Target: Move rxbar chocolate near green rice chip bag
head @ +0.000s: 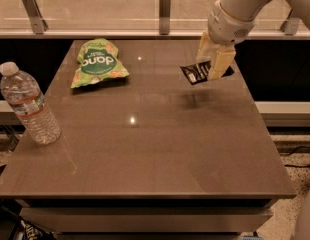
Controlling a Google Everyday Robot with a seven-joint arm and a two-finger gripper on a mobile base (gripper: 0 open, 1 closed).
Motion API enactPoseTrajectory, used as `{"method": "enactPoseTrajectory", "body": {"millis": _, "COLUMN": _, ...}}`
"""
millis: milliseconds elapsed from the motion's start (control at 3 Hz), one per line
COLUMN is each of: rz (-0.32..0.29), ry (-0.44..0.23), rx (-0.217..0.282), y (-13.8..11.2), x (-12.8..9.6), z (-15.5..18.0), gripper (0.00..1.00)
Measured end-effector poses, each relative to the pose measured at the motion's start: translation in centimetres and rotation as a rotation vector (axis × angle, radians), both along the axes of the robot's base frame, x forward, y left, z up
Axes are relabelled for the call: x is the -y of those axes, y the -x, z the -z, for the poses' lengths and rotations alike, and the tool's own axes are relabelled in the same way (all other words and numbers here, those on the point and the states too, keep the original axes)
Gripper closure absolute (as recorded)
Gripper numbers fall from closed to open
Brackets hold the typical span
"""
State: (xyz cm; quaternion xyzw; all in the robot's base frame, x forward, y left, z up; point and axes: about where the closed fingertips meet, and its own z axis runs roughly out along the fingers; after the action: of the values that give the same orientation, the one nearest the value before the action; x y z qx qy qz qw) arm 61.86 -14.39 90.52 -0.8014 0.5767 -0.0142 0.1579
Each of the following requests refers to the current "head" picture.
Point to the left metal railing bracket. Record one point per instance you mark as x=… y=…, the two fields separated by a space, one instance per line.
x=37 y=21

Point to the right metal railing bracket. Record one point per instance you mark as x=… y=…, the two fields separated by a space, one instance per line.
x=290 y=24

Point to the glass railing panel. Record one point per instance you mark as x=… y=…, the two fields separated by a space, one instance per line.
x=106 y=14

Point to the clear plastic water bottle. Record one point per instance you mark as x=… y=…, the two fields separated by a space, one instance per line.
x=26 y=99

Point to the green rice chip bag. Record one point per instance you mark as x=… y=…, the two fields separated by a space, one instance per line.
x=98 y=62

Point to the dark snack bag under table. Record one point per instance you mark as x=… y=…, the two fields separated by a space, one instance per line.
x=28 y=231

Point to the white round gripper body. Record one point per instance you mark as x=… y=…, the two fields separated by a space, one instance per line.
x=227 y=28

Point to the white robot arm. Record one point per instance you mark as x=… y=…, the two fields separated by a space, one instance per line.
x=247 y=10

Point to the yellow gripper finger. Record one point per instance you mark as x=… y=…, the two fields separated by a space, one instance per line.
x=220 y=58
x=206 y=48

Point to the black rxbar chocolate bar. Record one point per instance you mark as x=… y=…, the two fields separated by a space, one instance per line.
x=197 y=73

